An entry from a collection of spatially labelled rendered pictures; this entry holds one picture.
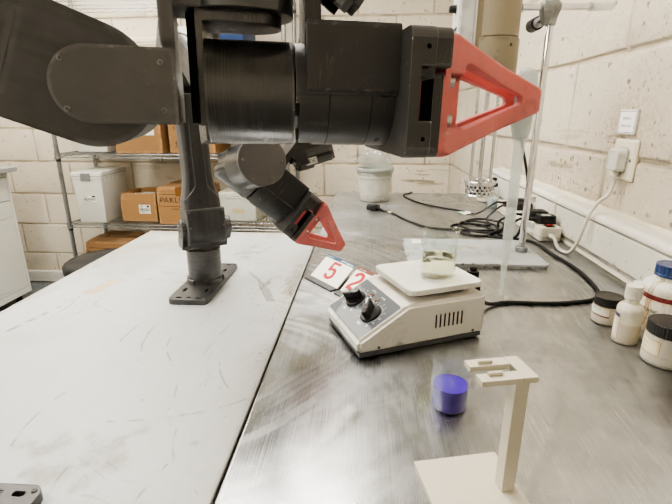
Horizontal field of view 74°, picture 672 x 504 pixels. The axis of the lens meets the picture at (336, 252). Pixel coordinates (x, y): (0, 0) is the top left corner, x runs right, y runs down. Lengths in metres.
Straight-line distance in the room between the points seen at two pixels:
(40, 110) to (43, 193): 3.61
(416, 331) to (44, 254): 3.57
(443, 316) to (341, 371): 0.16
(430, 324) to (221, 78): 0.47
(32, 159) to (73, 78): 3.60
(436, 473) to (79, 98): 0.39
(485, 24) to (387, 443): 0.80
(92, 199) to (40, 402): 2.57
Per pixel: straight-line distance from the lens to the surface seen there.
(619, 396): 0.64
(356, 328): 0.62
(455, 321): 0.66
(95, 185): 3.11
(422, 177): 3.09
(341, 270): 0.86
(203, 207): 0.82
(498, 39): 1.01
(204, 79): 0.26
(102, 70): 0.25
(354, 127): 0.26
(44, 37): 0.26
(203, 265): 0.86
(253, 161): 0.51
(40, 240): 3.98
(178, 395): 0.58
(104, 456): 0.52
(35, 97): 0.26
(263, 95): 0.25
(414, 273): 0.68
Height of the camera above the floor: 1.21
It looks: 17 degrees down
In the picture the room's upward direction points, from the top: straight up
